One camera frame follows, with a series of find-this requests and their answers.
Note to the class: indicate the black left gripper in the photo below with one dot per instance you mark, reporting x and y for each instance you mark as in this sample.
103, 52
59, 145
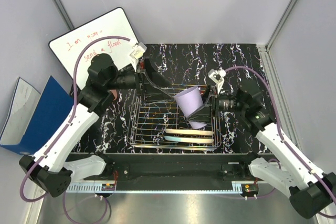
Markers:
151, 93

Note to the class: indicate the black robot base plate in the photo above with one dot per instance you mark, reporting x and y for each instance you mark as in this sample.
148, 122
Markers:
204, 169

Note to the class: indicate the blue binder folder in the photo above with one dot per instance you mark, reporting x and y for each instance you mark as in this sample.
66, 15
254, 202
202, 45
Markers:
33, 117

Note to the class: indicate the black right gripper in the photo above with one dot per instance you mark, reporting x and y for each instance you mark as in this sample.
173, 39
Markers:
203, 115

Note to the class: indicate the teal plate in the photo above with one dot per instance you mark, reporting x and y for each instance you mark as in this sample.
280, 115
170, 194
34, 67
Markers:
193, 140

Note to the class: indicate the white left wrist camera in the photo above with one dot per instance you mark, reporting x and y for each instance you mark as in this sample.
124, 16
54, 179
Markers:
136, 54

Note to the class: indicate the white slotted cable duct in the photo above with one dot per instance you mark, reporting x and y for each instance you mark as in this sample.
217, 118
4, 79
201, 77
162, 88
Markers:
109, 187

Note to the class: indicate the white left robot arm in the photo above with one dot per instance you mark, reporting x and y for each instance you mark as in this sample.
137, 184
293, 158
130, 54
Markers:
48, 168

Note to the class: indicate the pink plastic cup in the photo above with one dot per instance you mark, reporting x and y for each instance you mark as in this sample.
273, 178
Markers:
115, 94

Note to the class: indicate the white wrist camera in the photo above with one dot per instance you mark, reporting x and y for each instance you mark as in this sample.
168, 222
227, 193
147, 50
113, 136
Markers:
217, 76
136, 54

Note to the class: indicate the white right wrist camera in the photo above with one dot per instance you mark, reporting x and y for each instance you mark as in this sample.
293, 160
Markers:
217, 76

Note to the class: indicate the wire dish rack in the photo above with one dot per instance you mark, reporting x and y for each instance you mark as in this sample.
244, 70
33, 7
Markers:
148, 124

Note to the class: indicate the cream pink plate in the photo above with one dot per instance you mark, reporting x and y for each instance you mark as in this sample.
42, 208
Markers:
189, 132

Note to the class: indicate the black marble pattern mat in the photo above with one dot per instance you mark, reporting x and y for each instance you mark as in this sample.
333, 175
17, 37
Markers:
184, 65

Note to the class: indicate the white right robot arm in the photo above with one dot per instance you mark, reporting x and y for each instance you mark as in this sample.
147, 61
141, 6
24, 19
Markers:
308, 187

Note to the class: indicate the lilac plastic cup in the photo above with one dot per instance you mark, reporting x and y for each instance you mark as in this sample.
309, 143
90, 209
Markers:
189, 100

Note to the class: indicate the white dry-erase board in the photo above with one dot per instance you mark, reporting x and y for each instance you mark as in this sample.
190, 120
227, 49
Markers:
110, 33

